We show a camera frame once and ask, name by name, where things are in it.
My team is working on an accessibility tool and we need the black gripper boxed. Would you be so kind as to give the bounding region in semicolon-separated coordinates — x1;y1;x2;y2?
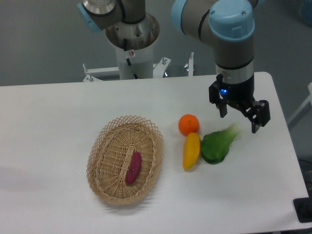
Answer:
209;74;271;134

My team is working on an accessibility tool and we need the purple sweet potato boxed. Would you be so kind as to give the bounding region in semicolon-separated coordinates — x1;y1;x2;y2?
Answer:
125;152;142;184

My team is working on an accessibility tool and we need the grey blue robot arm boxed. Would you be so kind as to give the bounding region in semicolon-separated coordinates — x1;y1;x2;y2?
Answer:
77;0;271;133

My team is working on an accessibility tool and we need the woven wicker basket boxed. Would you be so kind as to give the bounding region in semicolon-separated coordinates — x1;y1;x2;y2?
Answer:
86;116;164;205

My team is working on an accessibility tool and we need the green bok choy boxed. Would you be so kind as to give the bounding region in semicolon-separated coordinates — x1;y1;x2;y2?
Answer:
201;123;242;164

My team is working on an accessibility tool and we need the orange tangerine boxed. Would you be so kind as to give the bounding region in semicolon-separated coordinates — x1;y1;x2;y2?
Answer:
178;114;200;136

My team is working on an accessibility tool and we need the yellow mango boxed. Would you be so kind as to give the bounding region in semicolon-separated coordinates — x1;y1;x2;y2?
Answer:
183;133;200;171

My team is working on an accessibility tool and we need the black device at table edge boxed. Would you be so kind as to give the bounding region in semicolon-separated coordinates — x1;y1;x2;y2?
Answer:
293;197;312;223

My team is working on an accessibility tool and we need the white frame at right edge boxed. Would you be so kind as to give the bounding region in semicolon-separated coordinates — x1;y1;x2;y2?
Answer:
286;83;312;129

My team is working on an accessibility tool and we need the white metal base frame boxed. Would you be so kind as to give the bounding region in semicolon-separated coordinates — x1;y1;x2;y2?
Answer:
82;52;195;82

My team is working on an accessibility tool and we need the black cable on pedestal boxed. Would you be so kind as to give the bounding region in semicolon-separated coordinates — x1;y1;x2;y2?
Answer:
123;38;139;80

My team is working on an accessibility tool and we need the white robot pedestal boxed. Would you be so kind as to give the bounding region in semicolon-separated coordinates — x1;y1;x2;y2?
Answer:
105;13;160;76

